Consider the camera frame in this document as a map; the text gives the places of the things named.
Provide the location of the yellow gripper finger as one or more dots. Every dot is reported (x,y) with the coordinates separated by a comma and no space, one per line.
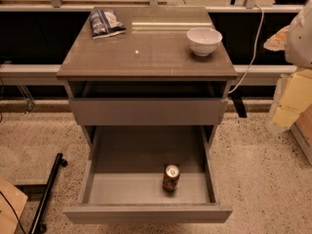
(296,98)
(277,41)

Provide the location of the white ceramic bowl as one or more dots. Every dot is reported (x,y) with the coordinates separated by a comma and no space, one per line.
(202,41)

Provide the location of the open grey middle drawer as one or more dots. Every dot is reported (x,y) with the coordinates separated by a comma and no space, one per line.
(123,181)

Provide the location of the cardboard box at right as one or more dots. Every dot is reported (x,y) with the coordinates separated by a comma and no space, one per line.
(302,131)

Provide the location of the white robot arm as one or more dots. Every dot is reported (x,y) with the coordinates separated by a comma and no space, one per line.
(298,51)

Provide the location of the closed grey top drawer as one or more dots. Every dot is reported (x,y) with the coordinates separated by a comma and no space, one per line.
(148,111)

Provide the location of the cardboard sheet at left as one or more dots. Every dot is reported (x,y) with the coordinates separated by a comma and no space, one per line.
(12,203)

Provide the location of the blue chip bag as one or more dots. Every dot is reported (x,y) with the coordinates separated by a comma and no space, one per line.
(104,23)

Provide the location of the black metal bar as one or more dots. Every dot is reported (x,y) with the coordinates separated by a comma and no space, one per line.
(36,222)

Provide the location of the grey drawer cabinet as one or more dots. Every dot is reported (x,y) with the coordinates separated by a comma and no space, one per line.
(150,60)

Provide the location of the orange soda can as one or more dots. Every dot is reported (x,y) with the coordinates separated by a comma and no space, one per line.
(170,177)

